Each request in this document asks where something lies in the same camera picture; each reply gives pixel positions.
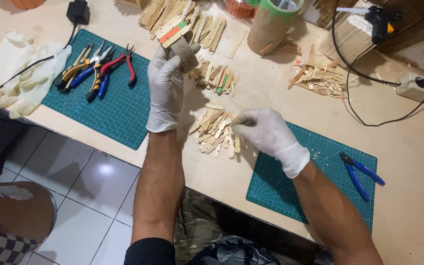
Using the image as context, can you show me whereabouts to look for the person's left hand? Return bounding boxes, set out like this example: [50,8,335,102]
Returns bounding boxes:
[146,43,201,133]

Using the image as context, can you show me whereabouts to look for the person's right hand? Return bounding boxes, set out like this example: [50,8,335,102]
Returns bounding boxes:
[230,108,311,179]

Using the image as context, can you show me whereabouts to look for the large green cutting mat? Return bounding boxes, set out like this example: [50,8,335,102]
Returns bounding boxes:
[41,29,151,151]

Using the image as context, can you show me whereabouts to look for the pile of cut sticks with colours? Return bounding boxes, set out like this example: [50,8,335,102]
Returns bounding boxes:
[187,55,240,97]

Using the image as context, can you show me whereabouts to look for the pile of plain cut sticks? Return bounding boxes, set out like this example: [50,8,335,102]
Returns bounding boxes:
[189,103,247,159]

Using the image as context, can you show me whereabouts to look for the pile of long wooden sticks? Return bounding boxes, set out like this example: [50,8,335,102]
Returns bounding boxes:
[138,0,227,54]

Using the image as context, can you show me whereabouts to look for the pile of wood scraps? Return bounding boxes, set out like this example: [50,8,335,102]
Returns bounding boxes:
[287,44,349,99]

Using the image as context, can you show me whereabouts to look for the single wooden stick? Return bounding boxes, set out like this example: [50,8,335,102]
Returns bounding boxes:
[228,30,248,60]

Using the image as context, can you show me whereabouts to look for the blue flush cutter pliers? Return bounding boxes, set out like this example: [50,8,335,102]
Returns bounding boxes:
[339,151,386,202]

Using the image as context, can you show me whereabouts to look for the cardboard tube with green tape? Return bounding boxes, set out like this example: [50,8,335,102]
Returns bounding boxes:
[247,0,305,56]

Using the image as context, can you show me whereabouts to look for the orange pot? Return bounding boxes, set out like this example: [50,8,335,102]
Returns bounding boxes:
[225,0,258,19]

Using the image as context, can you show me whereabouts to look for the person's camouflage trousers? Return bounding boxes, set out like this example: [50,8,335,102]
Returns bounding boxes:
[174,188,323,265]

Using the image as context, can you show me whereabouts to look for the black power adapter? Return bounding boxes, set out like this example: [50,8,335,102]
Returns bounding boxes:
[66,0,91,26]

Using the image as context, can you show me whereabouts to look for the block of stacked wooden sticks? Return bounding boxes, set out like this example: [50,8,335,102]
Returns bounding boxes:
[318,0,379,66]

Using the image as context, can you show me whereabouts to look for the pile of white latex gloves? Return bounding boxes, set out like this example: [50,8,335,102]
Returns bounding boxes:
[0,30,73,119]

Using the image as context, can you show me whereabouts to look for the white power strip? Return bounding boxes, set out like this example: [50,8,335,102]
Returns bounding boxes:
[396,72,424,106]

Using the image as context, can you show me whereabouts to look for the black glue gun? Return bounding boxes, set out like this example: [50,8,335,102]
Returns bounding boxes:
[336,5,405,45]

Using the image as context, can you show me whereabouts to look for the person's black sleeve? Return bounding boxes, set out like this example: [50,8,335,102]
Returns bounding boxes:
[124,237,176,265]

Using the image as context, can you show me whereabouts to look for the brown round stool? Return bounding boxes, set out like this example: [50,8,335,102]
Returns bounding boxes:
[0,181,57,252]

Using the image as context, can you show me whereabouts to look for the red black handled pliers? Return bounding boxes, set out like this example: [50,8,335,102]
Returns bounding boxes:
[100,43,137,88]

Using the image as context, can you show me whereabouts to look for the blue handled small pliers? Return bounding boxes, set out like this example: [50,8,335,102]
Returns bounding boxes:
[97,70,112,100]

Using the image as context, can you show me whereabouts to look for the blue handled silver pliers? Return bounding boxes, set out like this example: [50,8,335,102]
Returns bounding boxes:
[70,40,106,89]

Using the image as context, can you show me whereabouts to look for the yellow black handled pliers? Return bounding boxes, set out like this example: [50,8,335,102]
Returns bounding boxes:
[55,42,95,92]

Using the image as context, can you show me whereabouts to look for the black glue gun cable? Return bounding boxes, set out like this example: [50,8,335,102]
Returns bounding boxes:
[331,0,424,127]

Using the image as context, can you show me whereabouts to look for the black adapter cable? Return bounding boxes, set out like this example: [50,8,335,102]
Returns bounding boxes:
[0,23,78,102]

